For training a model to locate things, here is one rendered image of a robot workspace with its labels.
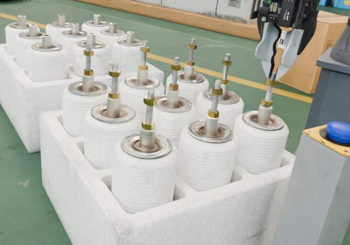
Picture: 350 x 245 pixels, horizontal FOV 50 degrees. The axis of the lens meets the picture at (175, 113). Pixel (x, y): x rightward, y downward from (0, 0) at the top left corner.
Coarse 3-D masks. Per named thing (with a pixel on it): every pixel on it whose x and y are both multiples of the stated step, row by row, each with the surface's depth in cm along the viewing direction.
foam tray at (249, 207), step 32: (64, 128) 72; (64, 160) 66; (288, 160) 70; (64, 192) 69; (96, 192) 55; (192, 192) 58; (224, 192) 59; (256, 192) 62; (64, 224) 72; (96, 224) 55; (128, 224) 50; (160, 224) 52; (192, 224) 56; (224, 224) 61; (256, 224) 66
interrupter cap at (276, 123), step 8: (248, 112) 70; (256, 112) 70; (248, 120) 66; (256, 120) 67; (272, 120) 68; (280, 120) 68; (256, 128) 64; (264, 128) 64; (272, 128) 64; (280, 128) 65
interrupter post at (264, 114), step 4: (260, 104) 67; (260, 108) 66; (264, 108) 65; (268, 108) 65; (260, 112) 66; (264, 112) 66; (268, 112) 66; (260, 116) 66; (264, 116) 66; (268, 116) 66; (260, 120) 66; (264, 120) 66; (268, 120) 66
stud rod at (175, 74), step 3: (174, 57) 66; (177, 57) 66; (174, 60) 66; (177, 60) 66; (174, 63) 66; (177, 63) 66; (174, 72) 67; (177, 72) 67; (174, 75) 67; (177, 75) 67; (174, 78) 68; (177, 78) 68; (174, 81) 68; (174, 84) 68
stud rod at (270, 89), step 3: (273, 72) 64; (273, 75) 63; (270, 78) 64; (273, 78) 64; (270, 87) 64; (273, 87) 65; (267, 90) 65; (270, 90) 65; (267, 93) 65; (270, 93) 65; (267, 96) 65; (270, 96) 65; (267, 99) 65; (270, 99) 65
